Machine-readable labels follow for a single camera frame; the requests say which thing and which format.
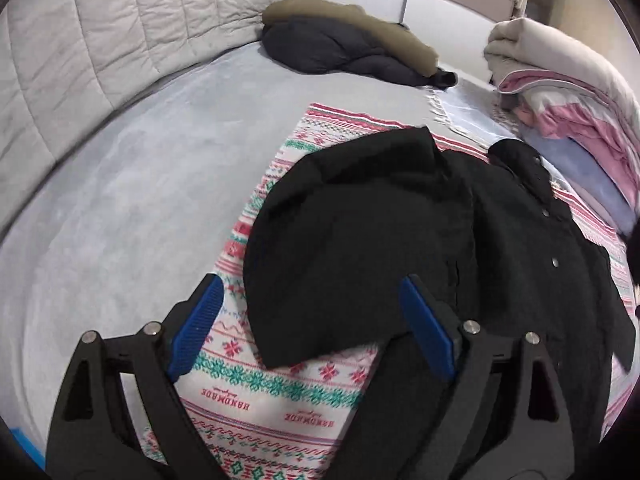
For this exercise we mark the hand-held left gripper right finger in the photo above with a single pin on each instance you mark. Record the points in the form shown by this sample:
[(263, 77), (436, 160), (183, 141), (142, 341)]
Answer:
[(427, 330)]

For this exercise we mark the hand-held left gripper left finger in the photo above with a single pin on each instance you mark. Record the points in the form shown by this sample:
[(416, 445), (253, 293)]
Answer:
[(197, 330)]

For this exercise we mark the large black jacket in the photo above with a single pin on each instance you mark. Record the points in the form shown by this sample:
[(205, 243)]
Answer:
[(375, 220)]

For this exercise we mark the olive and dark clothes pile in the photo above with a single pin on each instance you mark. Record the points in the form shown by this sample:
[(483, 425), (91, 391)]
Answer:
[(320, 47)]

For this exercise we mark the patterned knit blanket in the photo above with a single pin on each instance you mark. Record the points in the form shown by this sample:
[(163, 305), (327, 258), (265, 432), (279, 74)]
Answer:
[(280, 410)]

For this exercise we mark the grey bed sheet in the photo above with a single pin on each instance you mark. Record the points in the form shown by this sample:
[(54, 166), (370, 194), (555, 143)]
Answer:
[(125, 210)]

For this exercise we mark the blue plastic object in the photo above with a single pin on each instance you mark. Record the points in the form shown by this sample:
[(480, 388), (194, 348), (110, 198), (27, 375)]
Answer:
[(27, 442)]

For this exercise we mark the light blue folded blanket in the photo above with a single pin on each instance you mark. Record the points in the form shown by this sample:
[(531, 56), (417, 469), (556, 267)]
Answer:
[(585, 175)]

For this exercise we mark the stack of folded blankets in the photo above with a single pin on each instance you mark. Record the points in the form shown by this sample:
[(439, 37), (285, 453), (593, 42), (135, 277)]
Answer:
[(600, 125)]

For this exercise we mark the olive jacket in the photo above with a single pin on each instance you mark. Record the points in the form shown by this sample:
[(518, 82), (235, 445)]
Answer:
[(380, 30)]

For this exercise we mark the stack of folded quilts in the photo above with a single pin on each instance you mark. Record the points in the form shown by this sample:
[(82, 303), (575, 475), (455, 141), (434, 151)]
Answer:
[(550, 45)]

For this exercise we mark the grey quilted headboard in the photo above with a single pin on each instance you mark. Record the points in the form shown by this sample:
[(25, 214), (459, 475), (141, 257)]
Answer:
[(100, 25)]

